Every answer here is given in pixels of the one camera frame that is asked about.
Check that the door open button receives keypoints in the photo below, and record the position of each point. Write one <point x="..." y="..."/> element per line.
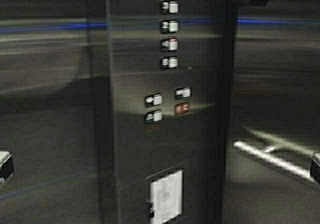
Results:
<point x="153" y="100"/>

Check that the alarm bell button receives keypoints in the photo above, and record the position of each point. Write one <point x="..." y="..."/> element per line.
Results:
<point x="153" y="116"/>

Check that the door close button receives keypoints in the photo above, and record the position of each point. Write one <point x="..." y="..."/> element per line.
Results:
<point x="183" y="92"/>

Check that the basement floor button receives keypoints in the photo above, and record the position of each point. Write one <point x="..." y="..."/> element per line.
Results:
<point x="169" y="62"/>

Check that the elevator control panel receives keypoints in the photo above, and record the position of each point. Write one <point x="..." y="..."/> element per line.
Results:
<point x="133" y="150"/>

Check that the floor one button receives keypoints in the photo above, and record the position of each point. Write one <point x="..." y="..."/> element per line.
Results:
<point x="169" y="44"/>

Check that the floor two button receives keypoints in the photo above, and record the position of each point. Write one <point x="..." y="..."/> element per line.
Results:
<point x="169" y="26"/>

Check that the floor three button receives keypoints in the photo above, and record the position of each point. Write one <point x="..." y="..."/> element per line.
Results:
<point x="169" y="7"/>

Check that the elevator side handrail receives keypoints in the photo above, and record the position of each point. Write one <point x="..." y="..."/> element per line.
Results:
<point x="267" y="155"/>

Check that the white certificate in frame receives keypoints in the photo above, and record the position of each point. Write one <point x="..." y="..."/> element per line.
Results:
<point x="165" y="196"/>

